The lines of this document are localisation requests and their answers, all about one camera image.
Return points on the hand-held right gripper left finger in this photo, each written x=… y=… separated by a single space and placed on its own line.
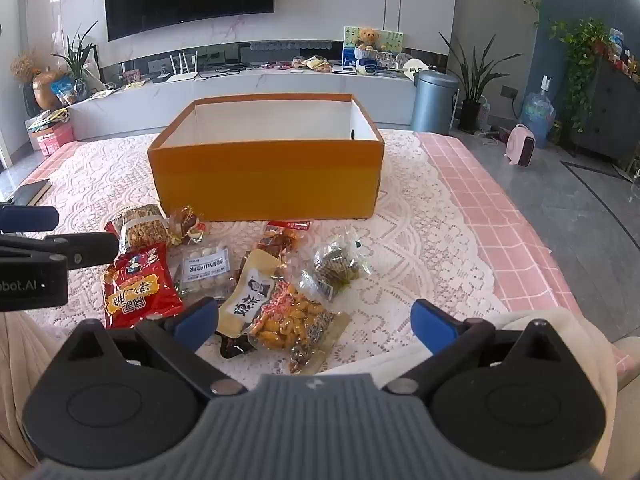
x=196 y=319

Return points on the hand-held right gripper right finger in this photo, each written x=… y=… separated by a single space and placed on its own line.
x=431 y=321

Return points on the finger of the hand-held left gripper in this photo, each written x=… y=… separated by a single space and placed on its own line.
x=30 y=218
x=75 y=252

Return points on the clear packet of white balls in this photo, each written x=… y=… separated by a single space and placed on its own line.
x=205 y=267

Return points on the orange cardboard box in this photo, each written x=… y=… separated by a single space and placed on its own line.
x=265 y=180

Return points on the clear packet of orange snacks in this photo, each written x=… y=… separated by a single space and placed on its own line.
x=292 y=320

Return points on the clear packet of green snacks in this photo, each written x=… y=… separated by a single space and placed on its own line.
x=337 y=267

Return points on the black notebook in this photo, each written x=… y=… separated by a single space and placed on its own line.
x=30 y=192

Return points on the beige packet with black print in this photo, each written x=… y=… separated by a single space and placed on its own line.
x=250 y=295

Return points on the brown bread packet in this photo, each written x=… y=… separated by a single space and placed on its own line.
x=142 y=227

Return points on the white lace tablecloth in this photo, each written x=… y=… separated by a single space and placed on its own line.
x=425 y=240

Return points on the pink storage box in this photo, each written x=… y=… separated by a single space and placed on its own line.
x=52 y=140

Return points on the small brown snack packet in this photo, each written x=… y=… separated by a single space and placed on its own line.
x=186 y=225

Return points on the red meat snack packet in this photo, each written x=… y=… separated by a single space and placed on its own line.
x=282 y=240

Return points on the orange vase with dried flowers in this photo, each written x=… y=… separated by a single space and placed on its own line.
x=47 y=90

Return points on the green plant in glass vase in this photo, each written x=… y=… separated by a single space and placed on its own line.
x=77 y=65

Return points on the pink fan heater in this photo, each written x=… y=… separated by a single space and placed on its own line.
x=520 y=145

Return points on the white router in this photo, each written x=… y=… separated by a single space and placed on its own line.
x=181 y=77

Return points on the grey metal trash can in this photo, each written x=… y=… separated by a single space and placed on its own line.
x=434 y=102

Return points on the blue water jug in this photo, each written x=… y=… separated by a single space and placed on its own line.
x=537 y=112

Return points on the long-leaf potted plant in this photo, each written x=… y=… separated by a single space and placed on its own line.
x=472 y=85

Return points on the grey marble television cabinet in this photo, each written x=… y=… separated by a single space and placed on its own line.
x=280 y=85

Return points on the white round gadget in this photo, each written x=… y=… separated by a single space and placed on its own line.
x=415 y=67

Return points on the dark grey sideboard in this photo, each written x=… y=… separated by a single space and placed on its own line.
x=610 y=110

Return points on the green picture card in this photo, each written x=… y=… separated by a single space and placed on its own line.
x=392 y=42

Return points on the assorted small snack bags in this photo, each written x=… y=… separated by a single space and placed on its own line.
x=315 y=63

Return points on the brown teddy bear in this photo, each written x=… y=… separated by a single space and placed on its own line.
x=367 y=38

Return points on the climbing green houseplant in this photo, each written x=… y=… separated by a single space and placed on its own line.
x=582 y=45

